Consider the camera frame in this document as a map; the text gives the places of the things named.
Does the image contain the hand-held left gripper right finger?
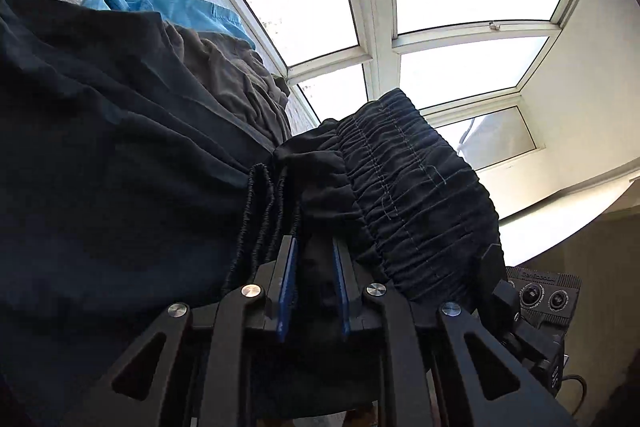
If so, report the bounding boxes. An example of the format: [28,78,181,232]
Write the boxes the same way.
[331,238,576,427]

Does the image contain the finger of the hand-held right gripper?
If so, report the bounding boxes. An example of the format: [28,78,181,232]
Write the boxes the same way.
[477,243,508,313]

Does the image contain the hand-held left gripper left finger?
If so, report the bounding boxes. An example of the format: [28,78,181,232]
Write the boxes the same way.
[65,234,301,427]

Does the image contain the dark pants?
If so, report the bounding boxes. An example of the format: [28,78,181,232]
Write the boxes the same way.
[0,0,503,423]

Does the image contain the grey garment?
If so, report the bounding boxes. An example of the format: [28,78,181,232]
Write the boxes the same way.
[165,22,293,145]

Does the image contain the light blue shirt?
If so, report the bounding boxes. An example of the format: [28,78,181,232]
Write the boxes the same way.
[80,0,257,50]

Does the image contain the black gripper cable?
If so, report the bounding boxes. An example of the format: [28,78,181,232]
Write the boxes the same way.
[560,374,590,415]

